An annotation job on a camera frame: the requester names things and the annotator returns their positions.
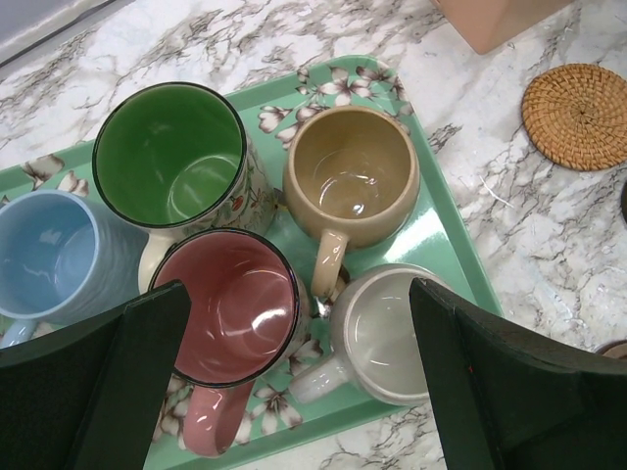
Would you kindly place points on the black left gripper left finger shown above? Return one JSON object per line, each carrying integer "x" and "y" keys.
{"x": 88, "y": 396}

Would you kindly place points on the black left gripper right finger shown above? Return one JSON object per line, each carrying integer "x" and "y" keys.
{"x": 505, "y": 397}

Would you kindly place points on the woven rattan coaster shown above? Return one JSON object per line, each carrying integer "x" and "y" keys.
{"x": 575, "y": 115}

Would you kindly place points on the grooved brown wooden coaster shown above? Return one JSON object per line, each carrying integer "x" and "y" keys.
{"x": 623, "y": 203}

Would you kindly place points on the grey white mug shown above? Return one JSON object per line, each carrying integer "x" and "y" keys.
{"x": 372, "y": 340}

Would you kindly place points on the light blue mug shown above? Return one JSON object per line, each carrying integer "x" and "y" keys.
{"x": 63, "y": 259}

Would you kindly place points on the pink red mug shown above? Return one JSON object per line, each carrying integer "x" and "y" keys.
{"x": 249, "y": 311}

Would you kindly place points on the green floral mug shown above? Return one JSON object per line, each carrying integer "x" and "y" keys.
{"x": 175, "y": 159}

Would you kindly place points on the beige ceramic mug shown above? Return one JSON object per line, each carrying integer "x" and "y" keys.
{"x": 351, "y": 181}

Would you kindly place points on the peach plastic desk organizer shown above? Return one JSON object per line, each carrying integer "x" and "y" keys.
{"x": 487, "y": 24}

